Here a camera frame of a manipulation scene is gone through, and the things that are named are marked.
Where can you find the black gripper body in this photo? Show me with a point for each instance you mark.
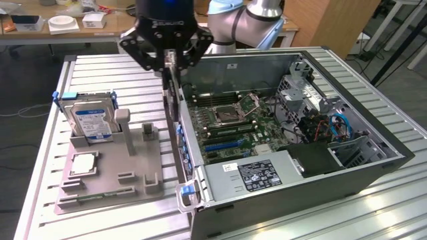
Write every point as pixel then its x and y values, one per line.
pixel 167 23

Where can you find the graphics card with metal bracket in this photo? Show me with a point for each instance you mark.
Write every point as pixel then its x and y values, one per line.
pixel 171 100

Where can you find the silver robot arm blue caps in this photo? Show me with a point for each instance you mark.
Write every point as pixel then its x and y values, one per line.
pixel 263 10

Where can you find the small white cardboard box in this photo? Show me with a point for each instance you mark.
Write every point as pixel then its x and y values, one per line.
pixel 94 22

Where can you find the RAM slot white clips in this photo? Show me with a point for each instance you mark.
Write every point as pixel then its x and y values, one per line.
pixel 226 98
pixel 224 94
pixel 232 133
pixel 231 128

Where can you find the thin metal locking lever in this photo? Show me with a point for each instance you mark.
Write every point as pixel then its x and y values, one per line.
pixel 214 100

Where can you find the white round holder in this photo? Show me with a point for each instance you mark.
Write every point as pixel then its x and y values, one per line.
pixel 63 26

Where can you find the silver CPU socket cover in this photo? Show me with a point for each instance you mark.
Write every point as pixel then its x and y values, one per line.
pixel 250 102

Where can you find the hard disk in blue caddy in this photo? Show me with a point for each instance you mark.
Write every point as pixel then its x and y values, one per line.
pixel 94 120

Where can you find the wooden desk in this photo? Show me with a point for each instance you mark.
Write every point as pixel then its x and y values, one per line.
pixel 34 36

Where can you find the blue card retention clip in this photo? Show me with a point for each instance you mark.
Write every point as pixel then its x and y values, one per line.
pixel 188 166
pixel 186 155
pixel 178 130

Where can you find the white box dark lid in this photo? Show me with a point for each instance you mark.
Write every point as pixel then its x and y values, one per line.
pixel 28 25

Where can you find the silver metal disk bay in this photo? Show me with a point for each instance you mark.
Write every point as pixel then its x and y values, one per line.
pixel 294 100

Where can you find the long black expansion slot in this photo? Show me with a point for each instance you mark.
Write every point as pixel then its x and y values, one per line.
pixel 222 140

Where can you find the green motherboard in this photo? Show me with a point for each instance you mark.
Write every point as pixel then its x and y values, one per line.
pixel 260 135

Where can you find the blue expansion slot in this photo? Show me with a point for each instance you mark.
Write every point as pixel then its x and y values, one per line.
pixel 224 146

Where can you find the orange box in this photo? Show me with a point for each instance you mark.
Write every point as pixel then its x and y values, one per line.
pixel 8 25

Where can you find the wooden cabinet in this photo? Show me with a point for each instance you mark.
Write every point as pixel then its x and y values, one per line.
pixel 334 25

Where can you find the silver chipset heatsink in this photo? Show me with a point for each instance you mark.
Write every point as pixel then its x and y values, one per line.
pixel 264 149

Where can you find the grey plastic parts rack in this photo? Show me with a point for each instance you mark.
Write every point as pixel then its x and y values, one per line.
pixel 110 165

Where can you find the silver CPU chip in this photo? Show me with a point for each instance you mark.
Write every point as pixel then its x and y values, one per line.
pixel 83 163

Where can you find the black power strip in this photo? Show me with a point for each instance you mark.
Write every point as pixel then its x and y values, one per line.
pixel 365 56

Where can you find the grey power supply unit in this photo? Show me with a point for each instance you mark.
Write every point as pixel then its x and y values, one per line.
pixel 220 187

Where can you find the black plastic air shroud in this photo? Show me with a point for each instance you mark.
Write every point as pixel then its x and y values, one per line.
pixel 316 160

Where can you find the blue case latch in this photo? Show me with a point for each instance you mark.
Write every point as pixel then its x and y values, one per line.
pixel 184 191

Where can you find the green RAM stick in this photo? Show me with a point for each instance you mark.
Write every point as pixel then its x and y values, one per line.
pixel 107 194

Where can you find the black metal pole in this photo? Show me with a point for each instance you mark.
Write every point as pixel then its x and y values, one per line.
pixel 401 55

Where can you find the black and silver PC case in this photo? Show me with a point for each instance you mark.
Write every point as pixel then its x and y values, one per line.
pixel 300 200

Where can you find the CPU socket with metal frame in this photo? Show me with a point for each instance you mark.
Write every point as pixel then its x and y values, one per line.
pixel 228 113

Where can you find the white desk frame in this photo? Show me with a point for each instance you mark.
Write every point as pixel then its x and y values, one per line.
pixel 383 27

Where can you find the perforated silver metal bracket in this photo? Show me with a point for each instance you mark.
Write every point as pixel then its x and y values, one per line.
pixel 357 152

